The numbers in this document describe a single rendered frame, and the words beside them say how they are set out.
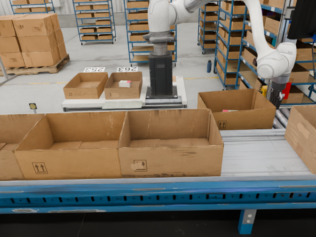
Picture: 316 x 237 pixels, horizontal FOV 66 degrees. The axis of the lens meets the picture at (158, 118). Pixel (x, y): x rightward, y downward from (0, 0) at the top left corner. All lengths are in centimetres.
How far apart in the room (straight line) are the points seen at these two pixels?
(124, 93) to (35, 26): 366
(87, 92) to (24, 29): 358
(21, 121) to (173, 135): 74
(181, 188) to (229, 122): 65
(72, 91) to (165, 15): 94
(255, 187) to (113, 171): 53
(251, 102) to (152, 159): 106
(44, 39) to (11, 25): 63
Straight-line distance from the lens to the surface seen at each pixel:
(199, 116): 117
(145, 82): 230
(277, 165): 116
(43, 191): 104
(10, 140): 144
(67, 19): 1137
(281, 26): 175
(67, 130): 128
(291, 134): 128
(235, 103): 176
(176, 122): 117
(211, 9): 590
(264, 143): 128
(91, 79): 243
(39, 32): 540
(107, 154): 93
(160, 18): 184
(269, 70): 128
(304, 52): 242
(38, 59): 556
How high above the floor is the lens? 158
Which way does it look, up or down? 30 degrees down
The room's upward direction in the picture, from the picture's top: 3 degrees counter-clockwise
